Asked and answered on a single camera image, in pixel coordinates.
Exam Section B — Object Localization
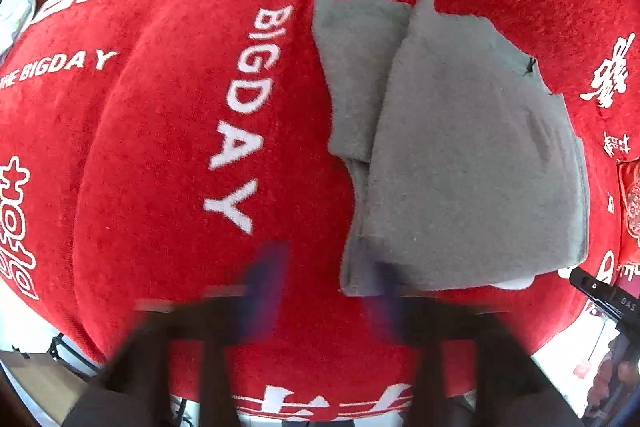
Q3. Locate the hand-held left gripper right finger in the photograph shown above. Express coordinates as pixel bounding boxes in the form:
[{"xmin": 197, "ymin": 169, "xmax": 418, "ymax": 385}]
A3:
[{"xmin": 364, "ymin": 256, "xmax": 587, "ymax": 427}]

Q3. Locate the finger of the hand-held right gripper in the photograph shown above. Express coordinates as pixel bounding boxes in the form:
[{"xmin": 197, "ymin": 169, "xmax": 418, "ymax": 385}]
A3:
[{"xmin": 569, "ymin": 266, "xmax": 640, "ymax": 324}]

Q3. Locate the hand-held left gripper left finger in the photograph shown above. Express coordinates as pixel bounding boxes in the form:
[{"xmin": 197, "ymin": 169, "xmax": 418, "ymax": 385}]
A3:
[{"xmin": 65, "ymin": 241, "xmax": 292, "ymax": 427}]

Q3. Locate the grey sweater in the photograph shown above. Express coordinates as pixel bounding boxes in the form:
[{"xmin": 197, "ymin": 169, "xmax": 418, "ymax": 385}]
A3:
[{"xmin": 312, "ymin": 0, "xmax": 591, "ymax": 297}]

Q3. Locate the red patterned cushion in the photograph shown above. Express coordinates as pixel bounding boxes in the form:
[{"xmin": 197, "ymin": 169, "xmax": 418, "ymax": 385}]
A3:
[{"xmin": 616, "ymin": 158, "xmax": 640, "ymax": 254}]

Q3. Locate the red printed blanket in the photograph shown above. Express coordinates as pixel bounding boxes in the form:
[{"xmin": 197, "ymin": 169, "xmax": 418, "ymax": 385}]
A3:
[{"xmin": 0, "ymin": 0, "xmax": 640, "ymax": 424}]

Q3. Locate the cardboard box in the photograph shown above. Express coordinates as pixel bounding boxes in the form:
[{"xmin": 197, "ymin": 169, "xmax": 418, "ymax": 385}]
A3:
[{"xmin": 4, "ymin": 351, "xmax": 88, "ymax": 424}]

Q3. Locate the clear plastic wrap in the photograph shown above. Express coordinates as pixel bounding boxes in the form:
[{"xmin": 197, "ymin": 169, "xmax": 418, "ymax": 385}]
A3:
[{"xmin": 0, "ymin": 0, "xmax": 37, "ymax": 60}]

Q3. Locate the black metal frame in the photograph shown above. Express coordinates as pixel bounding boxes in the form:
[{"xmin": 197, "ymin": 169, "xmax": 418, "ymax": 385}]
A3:
[{"xmin": 46, "ymin": 334, "xmax": 107, "ymax": 376}]

